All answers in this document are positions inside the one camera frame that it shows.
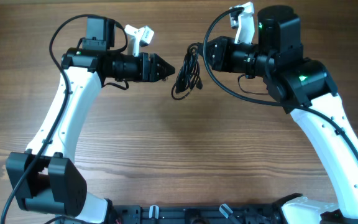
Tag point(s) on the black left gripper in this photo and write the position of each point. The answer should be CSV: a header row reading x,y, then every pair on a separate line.
x,y
152,65

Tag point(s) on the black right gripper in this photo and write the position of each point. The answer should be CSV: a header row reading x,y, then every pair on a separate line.
x,y
222,61

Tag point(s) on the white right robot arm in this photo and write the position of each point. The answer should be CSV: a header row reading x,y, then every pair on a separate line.
x,y
268,45

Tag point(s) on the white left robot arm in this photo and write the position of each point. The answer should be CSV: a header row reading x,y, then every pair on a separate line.
x,y
44,177

